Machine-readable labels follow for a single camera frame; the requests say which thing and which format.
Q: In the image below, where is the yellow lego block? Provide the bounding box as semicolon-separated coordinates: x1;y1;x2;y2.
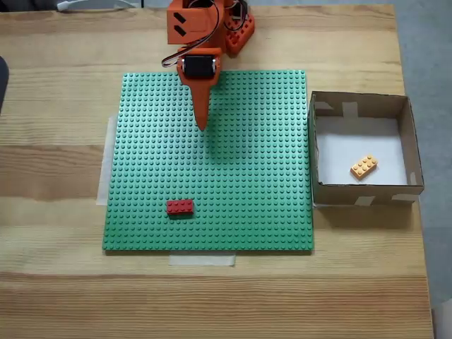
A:
350;153;379;182

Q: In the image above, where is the red lego block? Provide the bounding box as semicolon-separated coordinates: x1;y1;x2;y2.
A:
166;198;196;218

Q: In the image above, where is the cardboard box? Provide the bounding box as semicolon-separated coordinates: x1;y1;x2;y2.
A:
307;90;425;210

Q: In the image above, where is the green lego baseplate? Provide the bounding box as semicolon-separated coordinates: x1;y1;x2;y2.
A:
101;69;316;255

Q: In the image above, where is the wide masking tape strip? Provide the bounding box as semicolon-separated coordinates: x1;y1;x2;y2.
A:
95;114;119;208

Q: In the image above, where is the white curved plastic object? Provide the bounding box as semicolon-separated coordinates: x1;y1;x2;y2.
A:
55;0;137;12

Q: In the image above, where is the white paper sheet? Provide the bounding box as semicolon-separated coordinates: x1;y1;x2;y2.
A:
314;117;409;186

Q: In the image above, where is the short masking tape strip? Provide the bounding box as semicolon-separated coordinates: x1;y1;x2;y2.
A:
168;253;237;268

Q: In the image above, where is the black rounded object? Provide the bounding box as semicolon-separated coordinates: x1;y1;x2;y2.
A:
0;54;10;116

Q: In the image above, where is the gripper motor cable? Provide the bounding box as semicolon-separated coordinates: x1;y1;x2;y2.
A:
161;1;222;69

